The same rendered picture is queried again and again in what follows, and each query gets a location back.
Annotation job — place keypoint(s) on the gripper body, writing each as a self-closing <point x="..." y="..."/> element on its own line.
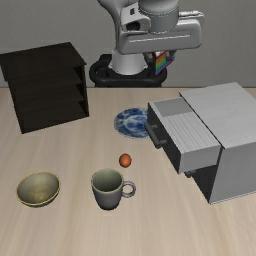
<point x="160" y="41"/>

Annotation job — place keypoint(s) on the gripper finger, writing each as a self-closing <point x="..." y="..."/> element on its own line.
<point x="172" y="55"/>
<point x="152" y="57"/>

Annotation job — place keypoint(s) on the rainbow cake wedge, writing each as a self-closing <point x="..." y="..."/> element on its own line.
<point x="161" y="64"/>

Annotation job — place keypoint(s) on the grey cabinet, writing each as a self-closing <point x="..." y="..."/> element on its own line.
<point x="233" y="116"/>

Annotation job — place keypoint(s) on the blue and white plate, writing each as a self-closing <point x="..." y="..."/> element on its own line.
<point x="130" y="122"/>

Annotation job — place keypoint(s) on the open grey drawer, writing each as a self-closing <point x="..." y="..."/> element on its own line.
<point x="186" y="133"/>

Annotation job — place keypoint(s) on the small orange fruit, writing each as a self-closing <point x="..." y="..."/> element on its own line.
<point x="125" y="160"/>

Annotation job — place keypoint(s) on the dark slatted rack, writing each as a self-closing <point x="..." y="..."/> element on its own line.
<point x="46" y="86"/>

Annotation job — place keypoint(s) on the grey-green mug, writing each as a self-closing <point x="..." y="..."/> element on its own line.
<point x="107" y="190"/>

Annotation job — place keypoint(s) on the olive bowl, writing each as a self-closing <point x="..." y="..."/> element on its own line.
<point x="38" y="189"/>

